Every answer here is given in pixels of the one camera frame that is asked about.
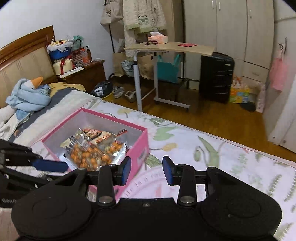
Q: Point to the black suitcase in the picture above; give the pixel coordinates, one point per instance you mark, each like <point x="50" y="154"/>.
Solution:
<point x="216" y="77"/>

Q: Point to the pink tissue box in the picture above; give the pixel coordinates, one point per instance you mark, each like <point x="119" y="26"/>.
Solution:
<point x="158" y="38"/>

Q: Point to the pink hanging bag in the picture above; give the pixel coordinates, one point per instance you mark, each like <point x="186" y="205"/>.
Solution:
<point x="278" y="71"/>

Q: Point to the instant noodle packet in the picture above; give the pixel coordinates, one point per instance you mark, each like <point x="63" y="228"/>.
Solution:
<point x="96" y="136"/>

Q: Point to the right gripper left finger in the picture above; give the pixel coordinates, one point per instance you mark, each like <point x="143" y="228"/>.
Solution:
<point x="110" y="176"/>

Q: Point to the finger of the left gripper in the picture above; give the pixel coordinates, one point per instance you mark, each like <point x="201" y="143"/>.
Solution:
<point x="7" y="147"/>
<point x="15" y="157"/>

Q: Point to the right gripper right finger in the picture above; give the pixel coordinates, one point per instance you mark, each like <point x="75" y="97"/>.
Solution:
<point x="181" y="175"/>

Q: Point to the wooden overbed table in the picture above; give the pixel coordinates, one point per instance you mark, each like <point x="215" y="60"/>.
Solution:
<point x="156" y="50"/>

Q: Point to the teal tote bag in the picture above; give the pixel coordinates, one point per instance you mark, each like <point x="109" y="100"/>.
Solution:
<point x="168" y="71"/>

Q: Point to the coated peanuts clear bag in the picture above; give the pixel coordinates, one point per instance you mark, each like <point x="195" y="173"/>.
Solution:
<point x="93" y="157"/>

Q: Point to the wooden nightstand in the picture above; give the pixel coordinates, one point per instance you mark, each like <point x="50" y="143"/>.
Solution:
<point x="89" y="77"/>

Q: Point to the pink cardboard box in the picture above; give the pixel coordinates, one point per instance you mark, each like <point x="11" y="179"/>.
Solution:
<point x="69" y="132"/>

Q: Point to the white wardrobe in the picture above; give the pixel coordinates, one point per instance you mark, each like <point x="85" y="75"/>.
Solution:
<point x="241" y="29"/>

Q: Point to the blue flower basket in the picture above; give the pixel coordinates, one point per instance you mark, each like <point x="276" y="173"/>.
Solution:
<point x="59" y="49"/>

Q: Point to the cream red ribbon bag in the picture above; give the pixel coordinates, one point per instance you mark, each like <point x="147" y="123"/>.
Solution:
<point x="62" y="66"/>

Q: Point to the floral bed sheet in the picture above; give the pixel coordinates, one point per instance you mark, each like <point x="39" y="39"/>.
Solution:
<point x="272" y="175"/>

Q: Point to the colourful gift bag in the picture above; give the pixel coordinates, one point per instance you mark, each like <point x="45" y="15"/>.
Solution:
<point x="239" y="91"/>

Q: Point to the white door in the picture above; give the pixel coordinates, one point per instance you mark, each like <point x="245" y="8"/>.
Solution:
<point x="284" y="132"/>

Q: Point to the goose plush toy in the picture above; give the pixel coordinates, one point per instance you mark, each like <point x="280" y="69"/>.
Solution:
<point x="27" y="97"/>

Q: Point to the wooden headboard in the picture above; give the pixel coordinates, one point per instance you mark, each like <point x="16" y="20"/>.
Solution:
<point x="26" y="57"/>

